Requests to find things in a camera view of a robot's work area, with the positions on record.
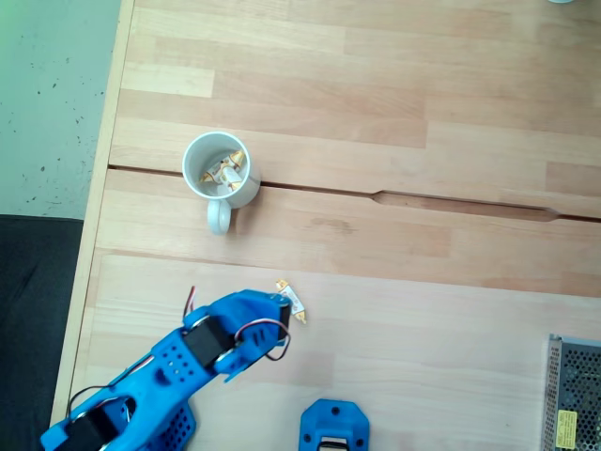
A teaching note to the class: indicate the metal mesh power supply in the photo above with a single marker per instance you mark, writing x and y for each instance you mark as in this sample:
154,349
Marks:
577,394

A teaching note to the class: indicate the white mug black text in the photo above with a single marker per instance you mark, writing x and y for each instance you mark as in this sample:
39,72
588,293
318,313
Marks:
220,213

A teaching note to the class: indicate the pale wooden base board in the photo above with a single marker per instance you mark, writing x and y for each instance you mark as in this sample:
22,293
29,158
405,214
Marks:
422,352

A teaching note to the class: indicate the blue post base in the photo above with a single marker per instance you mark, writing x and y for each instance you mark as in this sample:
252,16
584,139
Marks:
335,418

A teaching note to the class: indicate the sweet white gold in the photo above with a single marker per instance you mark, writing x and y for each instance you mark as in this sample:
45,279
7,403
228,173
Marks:
213,175
293,300
231,176

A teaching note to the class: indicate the white round object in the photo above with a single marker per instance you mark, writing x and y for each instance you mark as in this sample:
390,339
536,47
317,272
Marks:
561,1

